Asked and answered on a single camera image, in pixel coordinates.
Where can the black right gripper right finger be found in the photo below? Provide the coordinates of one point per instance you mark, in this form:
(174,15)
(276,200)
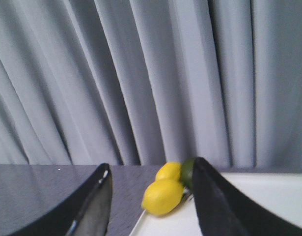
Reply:
(223,210)

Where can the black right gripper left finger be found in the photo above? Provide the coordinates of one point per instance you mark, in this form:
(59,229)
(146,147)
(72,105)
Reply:
(86,212)

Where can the white bear-print tray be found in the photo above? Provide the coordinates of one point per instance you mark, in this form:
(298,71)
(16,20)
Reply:
(279,193)

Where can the green lime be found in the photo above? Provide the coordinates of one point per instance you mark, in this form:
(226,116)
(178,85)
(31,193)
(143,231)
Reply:
(187,172)

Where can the yellow lemon front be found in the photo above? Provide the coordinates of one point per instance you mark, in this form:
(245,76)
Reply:
(162,196)

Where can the yellow lemon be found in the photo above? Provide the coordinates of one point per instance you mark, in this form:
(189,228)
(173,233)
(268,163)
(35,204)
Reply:
(170,170)
(162,196)

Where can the yellow lemon rear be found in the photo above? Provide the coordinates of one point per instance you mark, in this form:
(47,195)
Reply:
(170,170)

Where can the grey pleated curtain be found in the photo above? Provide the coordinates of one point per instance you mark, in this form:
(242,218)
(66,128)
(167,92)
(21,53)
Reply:
(150,81)

